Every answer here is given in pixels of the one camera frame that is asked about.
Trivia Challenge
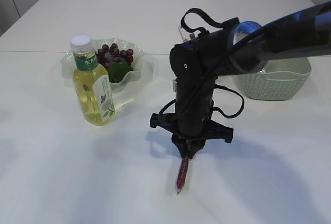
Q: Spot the pale green ruffled plate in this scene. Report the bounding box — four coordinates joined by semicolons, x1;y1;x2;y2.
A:
61;38;145;93

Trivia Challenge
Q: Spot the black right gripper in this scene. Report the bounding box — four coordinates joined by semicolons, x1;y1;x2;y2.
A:
150;31;233;159

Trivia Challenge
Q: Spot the red glitter pen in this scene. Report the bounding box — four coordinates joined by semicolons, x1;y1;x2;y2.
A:
176;141;190;195

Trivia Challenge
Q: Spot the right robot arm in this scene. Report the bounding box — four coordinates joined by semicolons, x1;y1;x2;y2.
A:
150;2;330;158

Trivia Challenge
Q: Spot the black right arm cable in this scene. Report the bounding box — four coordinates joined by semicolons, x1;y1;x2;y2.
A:
180;8;224;33

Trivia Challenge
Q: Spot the green tea plastic bottle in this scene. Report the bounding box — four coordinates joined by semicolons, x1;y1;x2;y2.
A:
70;35;115;126

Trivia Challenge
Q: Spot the green plastic woven basket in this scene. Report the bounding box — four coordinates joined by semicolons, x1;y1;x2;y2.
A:
232;57;312;101

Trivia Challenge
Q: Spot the purple artificial grape bunch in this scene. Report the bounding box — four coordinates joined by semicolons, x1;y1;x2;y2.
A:
96;43;134;83

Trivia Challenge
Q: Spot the clear plastic ruler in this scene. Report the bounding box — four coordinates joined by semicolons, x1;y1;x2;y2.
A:
178;25;191;42

